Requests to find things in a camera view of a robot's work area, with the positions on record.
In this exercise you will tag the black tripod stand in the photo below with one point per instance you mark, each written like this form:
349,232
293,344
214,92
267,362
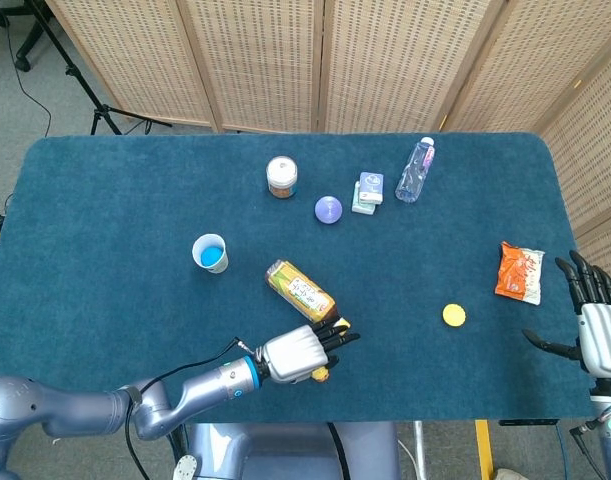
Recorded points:
102,107

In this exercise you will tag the silver-blue robot torso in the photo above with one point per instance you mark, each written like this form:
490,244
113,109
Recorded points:
285,450

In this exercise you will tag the blue table cloth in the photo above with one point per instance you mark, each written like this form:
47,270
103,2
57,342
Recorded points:
135,200

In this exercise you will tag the yellow round lid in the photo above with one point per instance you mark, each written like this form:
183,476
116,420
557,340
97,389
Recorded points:
454,315

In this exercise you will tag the purple round lid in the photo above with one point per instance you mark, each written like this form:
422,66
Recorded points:
328,210

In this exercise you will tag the orange white snack bag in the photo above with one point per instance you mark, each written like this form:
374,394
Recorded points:
517,272

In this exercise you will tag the black office chair base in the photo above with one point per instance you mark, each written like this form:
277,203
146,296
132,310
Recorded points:
27,45

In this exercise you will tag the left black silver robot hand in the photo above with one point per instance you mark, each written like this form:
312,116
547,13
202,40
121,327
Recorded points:
295,352

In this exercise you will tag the small yellow rubber duck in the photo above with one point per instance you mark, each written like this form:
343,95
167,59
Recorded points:
321,374

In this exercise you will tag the blue small card box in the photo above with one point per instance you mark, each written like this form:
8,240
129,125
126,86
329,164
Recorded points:
371,186

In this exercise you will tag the teal small card box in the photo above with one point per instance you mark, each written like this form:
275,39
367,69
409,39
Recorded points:
357,206

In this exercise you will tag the white paper cup blue inside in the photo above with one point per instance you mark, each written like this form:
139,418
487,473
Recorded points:
211,255

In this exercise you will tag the white round perforated plate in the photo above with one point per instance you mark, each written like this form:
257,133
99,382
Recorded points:
185,469

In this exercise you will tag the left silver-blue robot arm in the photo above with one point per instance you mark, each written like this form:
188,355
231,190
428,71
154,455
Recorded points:
85,405

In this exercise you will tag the metal table leg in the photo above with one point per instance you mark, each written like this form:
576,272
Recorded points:
419,450

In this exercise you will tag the black bar at table edge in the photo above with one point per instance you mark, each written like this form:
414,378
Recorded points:
527,422

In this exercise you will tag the tea bottle yellow cap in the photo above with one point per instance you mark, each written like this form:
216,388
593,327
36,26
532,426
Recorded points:
300,292

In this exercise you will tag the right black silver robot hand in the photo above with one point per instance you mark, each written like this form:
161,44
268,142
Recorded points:
602,335

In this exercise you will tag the clear plastic water bottle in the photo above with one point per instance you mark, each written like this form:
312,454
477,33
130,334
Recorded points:
412,172

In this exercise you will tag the white lidded jar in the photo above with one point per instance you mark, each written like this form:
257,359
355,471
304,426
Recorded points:
281,174

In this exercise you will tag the beige shoe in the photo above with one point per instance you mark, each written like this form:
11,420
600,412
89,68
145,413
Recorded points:
510,475

